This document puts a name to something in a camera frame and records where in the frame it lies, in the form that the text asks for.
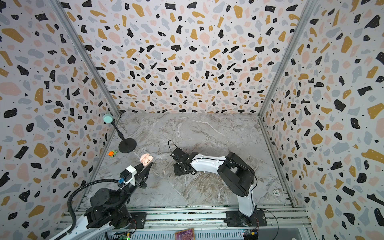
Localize pink earbud charging case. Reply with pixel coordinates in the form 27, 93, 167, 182
140, 154, 153, 167

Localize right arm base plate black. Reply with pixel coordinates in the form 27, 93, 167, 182
224, 210, 267, 228

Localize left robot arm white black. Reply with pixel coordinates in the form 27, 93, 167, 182
52, 162, 153, 240

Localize pink circuit board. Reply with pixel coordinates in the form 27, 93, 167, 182
175, 228, 195, 240

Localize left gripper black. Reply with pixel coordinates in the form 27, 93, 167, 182
115, 159, 153, 211

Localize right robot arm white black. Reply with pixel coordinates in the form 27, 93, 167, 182
171, 148, 258, 217

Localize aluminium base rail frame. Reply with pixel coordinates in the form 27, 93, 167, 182
53, 205, 317, 240

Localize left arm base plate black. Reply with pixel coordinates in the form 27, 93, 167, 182
101, 211, 148, 230

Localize green microphone on black stand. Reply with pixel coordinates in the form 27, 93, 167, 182
103, 114, 137, 154

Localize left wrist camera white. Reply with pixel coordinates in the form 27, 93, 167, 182
118, 166, 137, 190

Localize small orange green toy car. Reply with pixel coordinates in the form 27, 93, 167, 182
108, 151, 118, 157

